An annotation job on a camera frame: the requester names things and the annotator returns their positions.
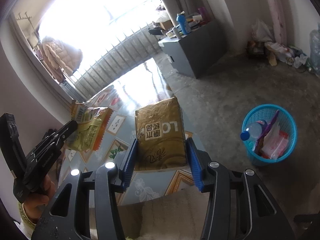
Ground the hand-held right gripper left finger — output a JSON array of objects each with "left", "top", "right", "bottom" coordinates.
[{"left": 31, "top": 137, "right": 139, "bottom": 240}]

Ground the metal balcony railing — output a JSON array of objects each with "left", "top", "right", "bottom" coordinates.
[{"left": 60, "top": 22, "right": 165, "bottom": 100}]

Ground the purple snack wrapper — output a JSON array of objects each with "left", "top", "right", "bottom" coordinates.
[{"left": 255, "top": 109, "right": 280, "bottom": 153}]

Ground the grey cabinet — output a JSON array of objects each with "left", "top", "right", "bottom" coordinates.
[{"left": 158, "top": 17, "right": 234, "bottom": 79}]

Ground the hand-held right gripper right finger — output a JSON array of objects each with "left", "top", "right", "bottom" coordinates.
[{"left": 185, "top": 137, "right": 294, "bottom": 240}]

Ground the small cardboard box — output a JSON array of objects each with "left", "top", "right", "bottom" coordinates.
[{"left": 152, "top": 20, "right": 173, "bottom": 30}]

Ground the pink bottle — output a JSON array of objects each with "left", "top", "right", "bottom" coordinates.
[{"left": 197, "top": 7, "right": 209, "bottom": 22}]

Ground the floral plastic bag pile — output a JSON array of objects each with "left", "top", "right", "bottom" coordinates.
[{"left": 265, "top": 41, "right": 309, "bottom": 68}]

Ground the wooden coat rack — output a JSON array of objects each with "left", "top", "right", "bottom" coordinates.
[{"left": 16, "top": 11, "right": 34, "bottom": 30}]

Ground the person's left forearm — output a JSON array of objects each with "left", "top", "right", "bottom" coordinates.
[{"left": 16, "top": 202, "right": 38, "bottom": 235}]

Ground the white shopping bag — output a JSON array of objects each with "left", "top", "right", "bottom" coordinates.
[{"left": 251, "top": 19, "right": 274, "bottom": 43}]

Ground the white snack packet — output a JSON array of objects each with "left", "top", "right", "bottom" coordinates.
[{"left": 240, "top": 119, "right": 269, "bottom": 142}]

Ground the beige padded jacket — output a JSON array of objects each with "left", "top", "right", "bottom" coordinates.
[{"left": 40, "top": 36, "right": 83, "bottom": 83}]

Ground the blue bottle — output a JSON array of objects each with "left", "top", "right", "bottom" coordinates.
[{"left": 176, "top": 11, "right": 192, "bottom": 36}]

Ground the yellow snack bag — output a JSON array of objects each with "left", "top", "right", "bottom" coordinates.
[{"left": 65, "top": 99, "right": 114, "bottom": 152}]

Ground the large clear water jug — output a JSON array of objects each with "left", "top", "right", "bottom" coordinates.
[{"left": 309, "top": 22, "right": 320, "bottom": 78}]

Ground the dark crate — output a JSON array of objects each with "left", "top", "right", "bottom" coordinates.
[{"left": 247, "top": 40, "right": 267, "bottom": 55}]

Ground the fruit print tablecloth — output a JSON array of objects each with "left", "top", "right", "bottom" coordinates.
[{"left": 57, "top": 55, "right": 198, "bottom": 207}]

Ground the white plastic bag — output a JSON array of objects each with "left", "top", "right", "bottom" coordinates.
[{"left": 261, "top": 125, "right": 283, "bottom": 159}]

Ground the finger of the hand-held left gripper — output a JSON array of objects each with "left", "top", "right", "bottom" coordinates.
[
  {"left": 0, "top": 112, "right": 27, "bottom": 178},
  {"left": 32, "top": 120, "right": 78, "bottom": 153}
]

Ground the brown tissue pack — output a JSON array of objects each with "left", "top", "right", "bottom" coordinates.
[{"left": 134, "top": 97, "right": 188, "bottom": 172}]

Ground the person's left hand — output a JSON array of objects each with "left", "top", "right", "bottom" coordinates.
[{"left": 22, "top": 174, "right": 57, "bottom": 224}]

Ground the blue plastic mesh basket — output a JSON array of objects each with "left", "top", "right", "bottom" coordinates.
[{"left": 241, "top": 104, "right": 298, "bottom": 167}]

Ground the pink rolled mat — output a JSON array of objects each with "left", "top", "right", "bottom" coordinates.
[{"left": 260, "top": 0, "right": 295, "bottom": 43}]

